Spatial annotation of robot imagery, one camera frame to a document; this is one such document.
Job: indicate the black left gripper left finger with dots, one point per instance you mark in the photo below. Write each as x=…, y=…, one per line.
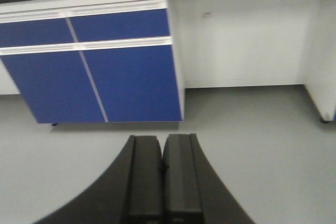
x=129, y=191

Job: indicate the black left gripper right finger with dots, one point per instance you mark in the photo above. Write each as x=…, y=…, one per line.
x=193, y=192

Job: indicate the blue and white cabinet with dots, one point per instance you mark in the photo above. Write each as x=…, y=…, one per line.
x=110, y=63

